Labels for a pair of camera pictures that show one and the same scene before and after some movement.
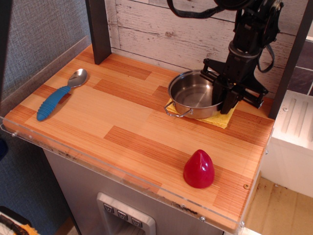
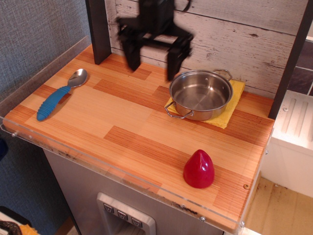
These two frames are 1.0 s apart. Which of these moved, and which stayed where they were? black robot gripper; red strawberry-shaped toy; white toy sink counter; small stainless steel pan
Moved: black robot gripper
Stayed: small stainless steel pan; white toy sink counter; red strawberry-shaped toy
